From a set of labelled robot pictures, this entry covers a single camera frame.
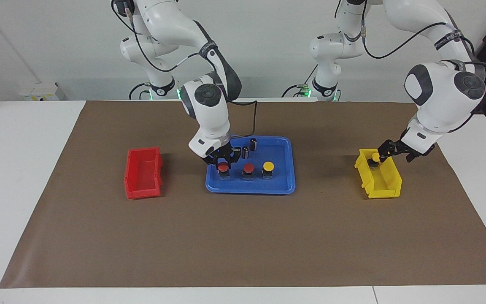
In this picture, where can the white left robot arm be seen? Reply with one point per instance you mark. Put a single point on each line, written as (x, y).
(441, 97)

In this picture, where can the red plastic bin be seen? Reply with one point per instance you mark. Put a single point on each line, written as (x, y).
(141, 177)

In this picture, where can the yellow plastic bin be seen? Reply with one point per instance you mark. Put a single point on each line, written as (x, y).
(388, 179)

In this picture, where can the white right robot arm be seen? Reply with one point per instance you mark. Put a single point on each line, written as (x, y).
(209, 122)

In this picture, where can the white socket box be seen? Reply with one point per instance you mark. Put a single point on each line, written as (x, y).
(40, 90)

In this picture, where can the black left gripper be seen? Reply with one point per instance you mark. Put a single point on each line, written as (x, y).
(407, 145)

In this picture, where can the red push button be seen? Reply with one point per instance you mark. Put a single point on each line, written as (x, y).
(248, 169)
(223, 168)

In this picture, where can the yellow push button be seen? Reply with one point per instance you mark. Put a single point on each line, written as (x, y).
(268, 166)
(376, 157)

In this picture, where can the brown table mat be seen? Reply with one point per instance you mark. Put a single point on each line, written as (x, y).
(243, 240)

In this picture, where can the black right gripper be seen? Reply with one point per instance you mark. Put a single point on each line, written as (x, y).
(222, 153)

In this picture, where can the blue plastic tray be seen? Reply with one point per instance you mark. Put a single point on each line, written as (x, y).
(283, 181)

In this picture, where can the black cylindrical capacitor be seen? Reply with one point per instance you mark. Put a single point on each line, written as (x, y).
(246, 153)
(253, 144)

